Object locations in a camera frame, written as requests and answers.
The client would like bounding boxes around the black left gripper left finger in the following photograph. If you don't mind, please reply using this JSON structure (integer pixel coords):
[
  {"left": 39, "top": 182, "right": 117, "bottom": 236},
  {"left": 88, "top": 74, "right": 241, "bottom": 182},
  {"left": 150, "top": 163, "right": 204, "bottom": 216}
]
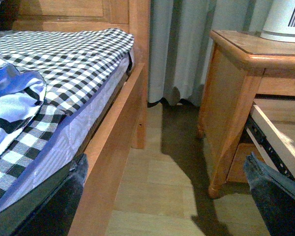
[{"left": 0, "top": 153, "right": 89, "bottom": 236}]

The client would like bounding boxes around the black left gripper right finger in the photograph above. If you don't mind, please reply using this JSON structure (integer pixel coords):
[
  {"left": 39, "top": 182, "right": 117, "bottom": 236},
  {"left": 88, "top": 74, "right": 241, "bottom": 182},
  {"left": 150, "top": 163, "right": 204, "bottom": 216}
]
[{"left": 243, "top": 153, "right": 295, "bottom": 236}]

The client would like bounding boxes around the wooden top drawer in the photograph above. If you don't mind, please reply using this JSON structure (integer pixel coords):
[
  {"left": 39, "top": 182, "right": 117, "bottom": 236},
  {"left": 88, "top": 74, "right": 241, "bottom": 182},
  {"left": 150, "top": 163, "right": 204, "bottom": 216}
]
[{"left": 250, "top": 99, "right": 295, "bottom": 178}]

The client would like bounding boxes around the wooden drawer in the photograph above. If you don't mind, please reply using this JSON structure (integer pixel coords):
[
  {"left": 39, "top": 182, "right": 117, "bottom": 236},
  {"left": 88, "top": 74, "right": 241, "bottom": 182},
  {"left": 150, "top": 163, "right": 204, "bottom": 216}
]
[
  {"left": 250, "top": 99, "right": 295, "bottom": 178},
  {"left": 226, "top": 143, "right": 265, "bottom": 183}
]

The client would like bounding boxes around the wooden bottom drawer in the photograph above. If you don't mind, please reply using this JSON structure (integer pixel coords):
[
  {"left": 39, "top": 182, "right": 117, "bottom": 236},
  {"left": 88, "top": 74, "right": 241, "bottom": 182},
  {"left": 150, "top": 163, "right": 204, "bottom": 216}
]
[{"left": 226, "top": 143, "right": 265, "bottom": 183}]

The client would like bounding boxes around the blue striped blanket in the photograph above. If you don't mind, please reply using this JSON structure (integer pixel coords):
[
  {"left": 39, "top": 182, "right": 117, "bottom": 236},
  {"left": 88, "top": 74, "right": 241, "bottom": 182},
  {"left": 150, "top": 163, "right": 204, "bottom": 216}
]
[{"left": 0, "top": 59, "right": 47, "bottom": 155}]

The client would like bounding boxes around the wooden nightstand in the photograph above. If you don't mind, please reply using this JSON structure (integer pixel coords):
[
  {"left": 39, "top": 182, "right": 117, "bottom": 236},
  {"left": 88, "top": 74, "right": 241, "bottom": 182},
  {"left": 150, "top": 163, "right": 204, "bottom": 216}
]
[{"left": 198, "top": 30, "right": 295, "bottom": 199}]

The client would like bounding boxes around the black white checkered bedsheet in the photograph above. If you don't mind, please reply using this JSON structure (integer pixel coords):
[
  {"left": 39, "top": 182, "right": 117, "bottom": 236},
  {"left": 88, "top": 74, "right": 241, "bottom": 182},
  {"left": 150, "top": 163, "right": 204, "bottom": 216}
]
[{"left": 0, "top": 29, "right": 134, "bottom": 199}]

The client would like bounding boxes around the white cylindrical air purifier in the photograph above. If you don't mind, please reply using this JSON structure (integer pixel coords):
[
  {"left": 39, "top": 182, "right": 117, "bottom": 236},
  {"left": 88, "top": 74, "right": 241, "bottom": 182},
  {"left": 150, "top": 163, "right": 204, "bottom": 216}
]
[{"left": 260, "top": 0, "right": 295, "bottom": 43}]

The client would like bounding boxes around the grey-green curtain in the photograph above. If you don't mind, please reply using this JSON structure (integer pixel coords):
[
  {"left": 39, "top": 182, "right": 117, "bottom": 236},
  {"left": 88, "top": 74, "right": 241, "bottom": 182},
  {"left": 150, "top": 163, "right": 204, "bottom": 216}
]
[{"left": 147, "top": 0, "right": 272, "bottom": 106}]

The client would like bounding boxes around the wooden bed frame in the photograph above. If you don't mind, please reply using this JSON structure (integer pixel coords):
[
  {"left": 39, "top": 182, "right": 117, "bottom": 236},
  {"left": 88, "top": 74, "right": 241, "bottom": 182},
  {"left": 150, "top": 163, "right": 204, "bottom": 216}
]
[{"left": 12, "top": 0, "right": 150, "bottom": 236}]

